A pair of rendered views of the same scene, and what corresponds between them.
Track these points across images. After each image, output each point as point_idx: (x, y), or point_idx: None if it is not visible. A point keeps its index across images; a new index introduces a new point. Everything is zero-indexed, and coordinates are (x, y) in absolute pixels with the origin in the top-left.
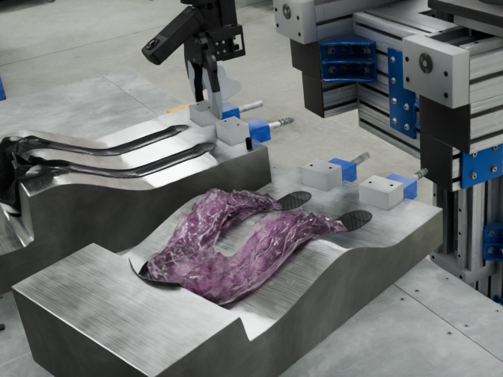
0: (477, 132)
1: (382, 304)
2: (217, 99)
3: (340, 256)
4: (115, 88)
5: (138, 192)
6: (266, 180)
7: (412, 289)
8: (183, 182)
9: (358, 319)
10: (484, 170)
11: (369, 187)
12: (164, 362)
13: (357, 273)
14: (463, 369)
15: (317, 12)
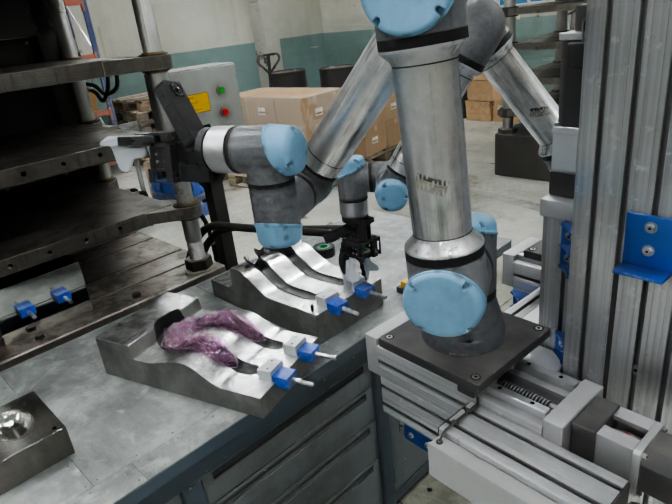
0: (387, 400)
1: (201, 406)
2: (343, 278)
3: (179, 363)
4: None
5: (263, 295)
6: (315, 333)
7: (214, 414)
8: (279, 304)
9: (189, 400)
10: (420, 439)
11: (265, 361)
12: (103, 337)
13: (192, 380)
14: (142, 441)
15: (515, 266)
